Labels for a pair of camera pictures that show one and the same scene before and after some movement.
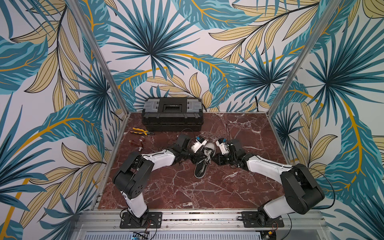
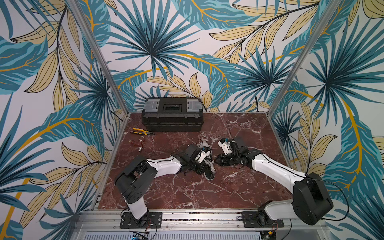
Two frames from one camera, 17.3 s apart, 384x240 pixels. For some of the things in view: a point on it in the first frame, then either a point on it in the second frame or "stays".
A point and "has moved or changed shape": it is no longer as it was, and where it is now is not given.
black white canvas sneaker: [201, 168] has moved or changed shape
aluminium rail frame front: [201, 225] stays
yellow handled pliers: [146, 132] stays
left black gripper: [198, 157] → [201, 170]
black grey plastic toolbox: [172, 114] stays
